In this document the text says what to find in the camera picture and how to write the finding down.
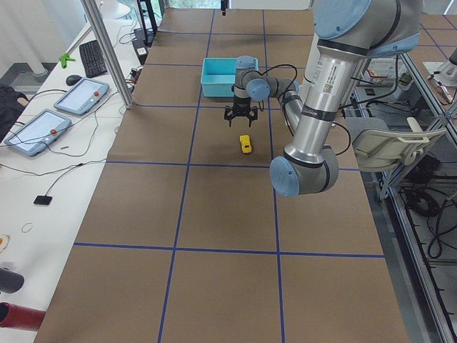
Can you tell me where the teach pendant tablet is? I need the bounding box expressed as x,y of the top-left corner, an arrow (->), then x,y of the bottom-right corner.
54,78 -> 109,116
5,109 -> 72,157

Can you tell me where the aluminium frame post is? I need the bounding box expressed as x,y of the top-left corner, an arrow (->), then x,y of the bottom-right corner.
81,0 -> 134,109

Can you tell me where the small black square pad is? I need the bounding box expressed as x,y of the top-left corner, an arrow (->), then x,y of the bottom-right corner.
33,195 -> 52,206

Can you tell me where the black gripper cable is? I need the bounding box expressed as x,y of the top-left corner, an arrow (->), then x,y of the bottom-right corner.
256,64 -> 352,156

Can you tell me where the red cylinder bottle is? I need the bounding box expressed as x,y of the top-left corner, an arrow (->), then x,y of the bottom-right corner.
1,302 -> 46,332

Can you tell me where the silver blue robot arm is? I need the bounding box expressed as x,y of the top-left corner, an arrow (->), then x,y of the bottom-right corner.
224,1 -> 423,197

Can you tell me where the cream plastic chair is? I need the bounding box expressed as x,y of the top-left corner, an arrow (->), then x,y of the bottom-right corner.
346,117 -> 446,172

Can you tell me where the turquoise plastic bin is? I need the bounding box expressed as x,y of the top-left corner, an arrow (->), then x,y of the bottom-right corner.
201,55 -> 258,98

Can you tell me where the black keyboard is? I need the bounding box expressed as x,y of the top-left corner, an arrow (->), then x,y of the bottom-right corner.
79,40 -> 107,78

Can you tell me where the black computer mouse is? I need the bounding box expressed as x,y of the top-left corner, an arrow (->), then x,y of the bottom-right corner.
66,74 -> 82,86

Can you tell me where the green clamp tool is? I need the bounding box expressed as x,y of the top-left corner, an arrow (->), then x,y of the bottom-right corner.
59,53 -> 76,69

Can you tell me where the near teach pendant tablet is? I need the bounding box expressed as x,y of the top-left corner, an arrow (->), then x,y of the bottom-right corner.
5,109 -> 72,157

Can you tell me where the yellow beetle toy car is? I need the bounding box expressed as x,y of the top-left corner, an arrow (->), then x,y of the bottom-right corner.
239,134 -> 252,154

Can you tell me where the far teach pendant tablet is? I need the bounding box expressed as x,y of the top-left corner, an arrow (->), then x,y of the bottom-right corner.
54,78 -> 109,116

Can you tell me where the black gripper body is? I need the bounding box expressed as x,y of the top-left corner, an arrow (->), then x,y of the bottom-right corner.
231,103 -> 251,116

